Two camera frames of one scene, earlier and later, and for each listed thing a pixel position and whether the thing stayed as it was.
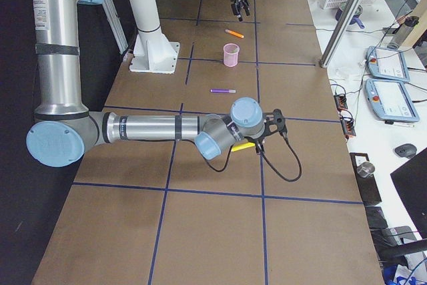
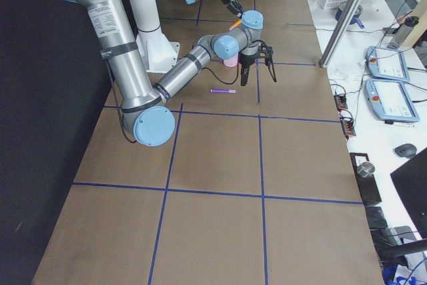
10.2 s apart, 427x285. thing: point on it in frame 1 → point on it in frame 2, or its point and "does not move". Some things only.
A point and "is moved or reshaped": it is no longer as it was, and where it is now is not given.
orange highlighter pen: [235, 33] is moved or reshaped
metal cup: [365, 169] does not move
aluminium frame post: [347, 15] does not move
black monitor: [411, 181] does not move
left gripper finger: [245, 6] → [239, 6]
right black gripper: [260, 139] → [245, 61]
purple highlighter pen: [224, 91] does not move
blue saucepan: [355, 17] does not move
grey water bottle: [402, 32] does not move
